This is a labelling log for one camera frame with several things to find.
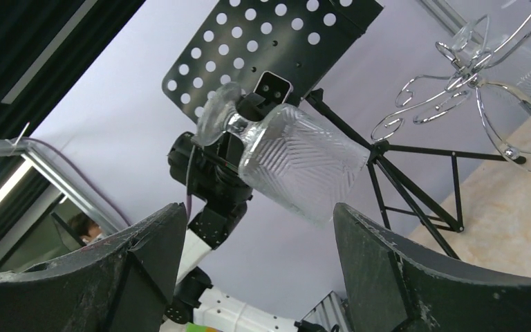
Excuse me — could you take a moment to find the black perforated music stand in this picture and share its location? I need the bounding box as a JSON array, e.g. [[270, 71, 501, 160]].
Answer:
[[161, 0, 528, 260]]

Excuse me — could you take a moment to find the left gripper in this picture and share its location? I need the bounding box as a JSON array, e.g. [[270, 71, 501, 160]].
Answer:
[[203, 93, 274, 176]]

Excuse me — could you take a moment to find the chrome wine glass rack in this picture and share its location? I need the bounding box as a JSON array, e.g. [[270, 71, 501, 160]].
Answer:
[[371, 12, 531, 162]]

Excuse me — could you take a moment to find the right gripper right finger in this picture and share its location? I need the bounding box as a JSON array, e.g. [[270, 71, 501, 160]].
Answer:
[[333, 203, 531, 331]]

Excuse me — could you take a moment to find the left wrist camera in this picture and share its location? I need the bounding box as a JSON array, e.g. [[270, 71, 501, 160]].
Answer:
[[253, 71, 294, 104]]

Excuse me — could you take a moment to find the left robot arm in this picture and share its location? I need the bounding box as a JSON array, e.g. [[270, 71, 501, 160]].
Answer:
[[162, 131, 311, 331]]

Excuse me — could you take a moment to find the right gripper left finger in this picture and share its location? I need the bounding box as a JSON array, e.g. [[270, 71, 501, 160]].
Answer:
[[0, 203, 187, 331]]

